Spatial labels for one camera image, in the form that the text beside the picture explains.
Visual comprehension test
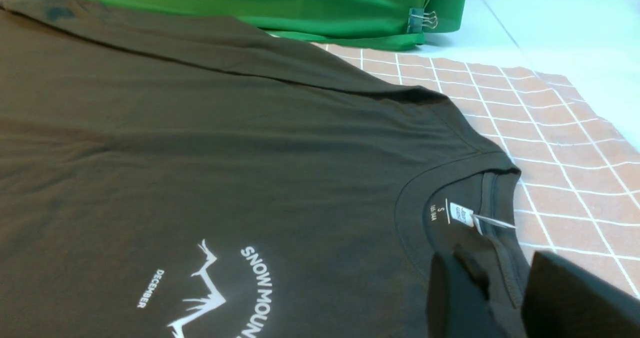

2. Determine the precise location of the green backdrop cloth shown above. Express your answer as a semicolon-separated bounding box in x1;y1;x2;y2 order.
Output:
98;0;466;52

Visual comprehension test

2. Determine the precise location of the pink grid-pattern table mat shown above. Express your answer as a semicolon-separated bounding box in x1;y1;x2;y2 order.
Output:
322;45;640;295

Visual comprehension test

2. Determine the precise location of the metal binder clip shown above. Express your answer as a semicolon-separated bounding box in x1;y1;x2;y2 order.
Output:
406;8;439;34

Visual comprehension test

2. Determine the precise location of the dark gray long-sleeve top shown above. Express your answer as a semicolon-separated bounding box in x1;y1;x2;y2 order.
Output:
1;0;529;337

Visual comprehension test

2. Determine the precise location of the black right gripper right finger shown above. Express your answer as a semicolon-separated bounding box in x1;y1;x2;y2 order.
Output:
521;251;640;337

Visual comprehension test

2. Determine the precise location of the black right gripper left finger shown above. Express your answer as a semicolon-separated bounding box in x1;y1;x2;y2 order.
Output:
426;247;506;337

